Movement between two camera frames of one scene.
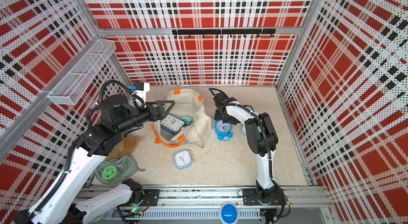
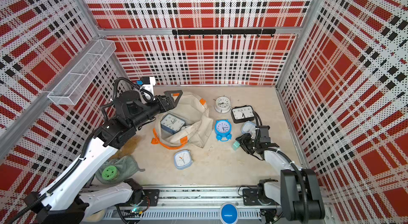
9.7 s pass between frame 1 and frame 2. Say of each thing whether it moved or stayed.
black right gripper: moved
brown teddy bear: stayed
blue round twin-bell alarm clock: stayed
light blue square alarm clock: stayed
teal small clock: moved
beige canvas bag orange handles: stayed
